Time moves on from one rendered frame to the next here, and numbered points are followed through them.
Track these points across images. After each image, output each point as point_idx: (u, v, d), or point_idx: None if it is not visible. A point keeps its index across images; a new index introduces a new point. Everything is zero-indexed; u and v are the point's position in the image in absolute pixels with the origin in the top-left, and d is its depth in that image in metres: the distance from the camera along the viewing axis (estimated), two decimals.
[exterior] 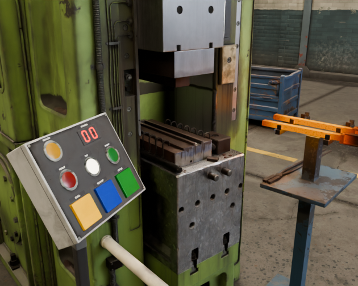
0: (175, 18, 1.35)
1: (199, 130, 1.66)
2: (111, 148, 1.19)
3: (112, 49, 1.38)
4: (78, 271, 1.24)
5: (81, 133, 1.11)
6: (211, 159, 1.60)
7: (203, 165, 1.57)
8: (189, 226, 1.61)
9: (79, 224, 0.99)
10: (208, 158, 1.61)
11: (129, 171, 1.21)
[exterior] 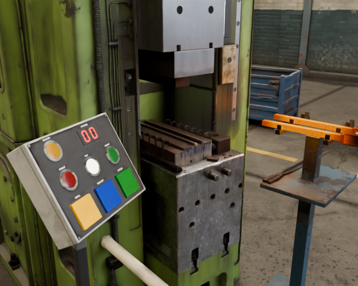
0: (175, 18, 1.35)
1: (199, 130, 1.66)
2: (111, 148, 1.19)
3: (112, 49, 1.38)
4: (78, 271, 1.24)
5: (81, 133, 1.11)
6: (211, 159, 1.60)
7: (203, 165, 1.57)
8: (189, 226, 1.61)
9: (79, 224, 0.99)
10: (208, 158, 1.61)
11: (129, 171, 1.21)
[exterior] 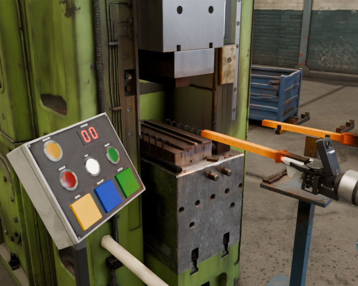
0: (175, 18, 1.35)
1: (199, 130, 1.66)
2: (111, 148, 1.19)
3: (112, 49, 1.38)
4: (78, 271, 1.24)
5: (81, 133, 1.11)
6: (211, 159, 1.60)
7: (203, 165, 1.57)
8: (189, 226, 1.61)
9: (79, 224, 0.99)
10: (208, 158, 1.61)
11: (129, 171, 1.21)
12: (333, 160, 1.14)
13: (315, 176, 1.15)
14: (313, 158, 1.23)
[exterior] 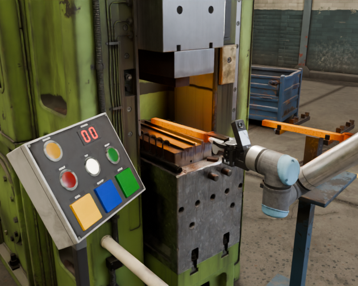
0: (175, 18, 1.35)
1: None
2: (111, 148, 1.19)
3: (112, 49, 1.38)
4: (78, 271, 1.24)
5: (81, 133, 1.11)
6: (211, 159, 1.60)
7: (203, 165, 1.57)
8: (189, 226, 1.61)
9: (79, 224, 0.99)
10: (208, 158, 1.61)
11: (129, 171, 1.21)
12: (245, 138, 1.39)
13: (230, 151, 1.40)
14: (233, 138, 1.48)
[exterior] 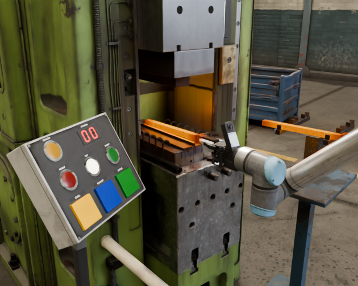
0: (175, 18, 1.35)
1: (199, 130, 1.66)
2: (111, 148, 1.19)
3: (112, 49, 1.38)
4: (78, 271, 1.24)
5: (81, 133, 1.11)
6: (211, 159, 1.60)
7: (203, 165, 1.57)
8: (189, 226, 1.61)
9: (79, 224, 0.99)
10: (208, 158, 1.61)
11: (129, 171, 1.21)
12: (234, 139, 1.43)
13: (220, 152, 1.45)
14: (224, 139, 1.52)
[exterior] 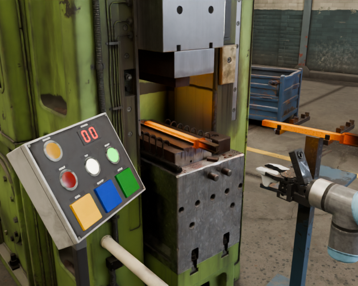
0: (175, 18, 1.35)
1: (199, 130, 1.66)
2: (111, 148, 1.19)
3: (112, 49, 1.38)
4: (78, 271, 1.24)
5: (81, 133, 1.11)
6: (211, 159, 1.60)
7: (203, 165, 1.57)
8: (189, 226, 1.61)
9: (79, 224, 0.99)
10: (208, 158, 1.61)
11: (129, 171, 1.21)
12: (305, 169, 1.22)
13: (288, 184, 1.23)
14: (290, 167, 1.31)
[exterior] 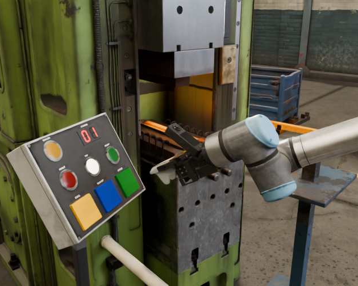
0: (175, 18, 1.35)
1: (199, 130, 1.66)
2: (111, 148, 1.19)
3: (112, 49, 1.38)
4: (78, 271, 1.24)
5: (81, 133, 1.11)
6: None
7: None
8: (189, 226, 1.61)
9: (79, 224, 0.99)
10: None
11: (129, 171, 1.21)
12: (191, 139, 1.06)
13: (184, 163, 1.05)
14: None
